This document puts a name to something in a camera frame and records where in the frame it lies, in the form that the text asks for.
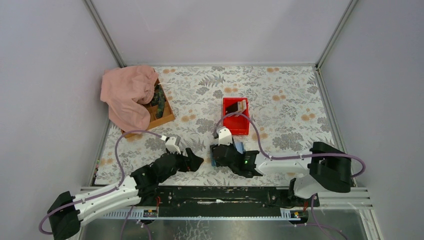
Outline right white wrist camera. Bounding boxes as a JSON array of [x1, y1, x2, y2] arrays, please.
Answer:
[[214, 126, 233, 146]]

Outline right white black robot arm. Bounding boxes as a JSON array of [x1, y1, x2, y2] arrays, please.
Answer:
[[210, 142, 352, 199]]

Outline floral patterned table mat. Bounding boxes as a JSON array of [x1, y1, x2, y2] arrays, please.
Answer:
[[92, 66, 335, 186]]

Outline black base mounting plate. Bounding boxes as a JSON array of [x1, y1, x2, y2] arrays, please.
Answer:
[[136, 185, 320, 216]]

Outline blue card holder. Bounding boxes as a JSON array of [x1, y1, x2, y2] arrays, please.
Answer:
[[210, 141, 245, 168]]

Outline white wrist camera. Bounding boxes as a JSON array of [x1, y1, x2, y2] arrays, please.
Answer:
[[161, 135, 181, 154], [214, 126, 233, 146]]

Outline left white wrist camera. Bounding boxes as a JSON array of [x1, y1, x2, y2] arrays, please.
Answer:
[[161, 135, 181, 154]]

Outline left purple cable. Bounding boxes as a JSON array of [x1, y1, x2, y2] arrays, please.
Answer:
[[38, 129, 167, 240]]

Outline pink cloth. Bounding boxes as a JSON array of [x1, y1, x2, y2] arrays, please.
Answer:
[[100, 65, 159, 132]]

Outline dark green patterned item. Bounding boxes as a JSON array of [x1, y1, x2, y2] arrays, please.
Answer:
[[150, 84, 166, 119]]

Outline red plastic bin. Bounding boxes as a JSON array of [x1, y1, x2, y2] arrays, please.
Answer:
[[222, 97, 250, 136]]

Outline white slotted cable duct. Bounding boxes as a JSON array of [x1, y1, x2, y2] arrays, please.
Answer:
[[99, 207, 309, 223]]

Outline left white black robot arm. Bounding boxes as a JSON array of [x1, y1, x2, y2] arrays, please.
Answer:
[[46, 148, 204, 240]]

